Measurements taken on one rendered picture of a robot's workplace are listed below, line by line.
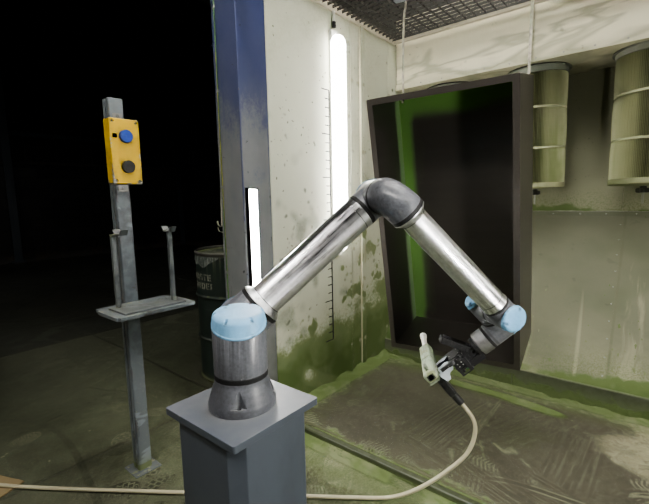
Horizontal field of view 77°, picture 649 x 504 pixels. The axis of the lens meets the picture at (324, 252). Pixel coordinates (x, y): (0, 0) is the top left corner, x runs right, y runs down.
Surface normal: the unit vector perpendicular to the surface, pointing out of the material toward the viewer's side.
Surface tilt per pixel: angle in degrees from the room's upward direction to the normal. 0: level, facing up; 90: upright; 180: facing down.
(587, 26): 90
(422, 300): 102
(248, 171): 90
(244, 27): 90
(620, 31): 90
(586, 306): 57
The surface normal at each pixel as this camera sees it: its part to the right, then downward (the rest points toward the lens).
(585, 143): -0.64, 0.11
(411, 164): -0.54, 0.32
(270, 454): 0.77, 0.07
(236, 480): 0.10, 0.13
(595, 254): -0.55, -0.44
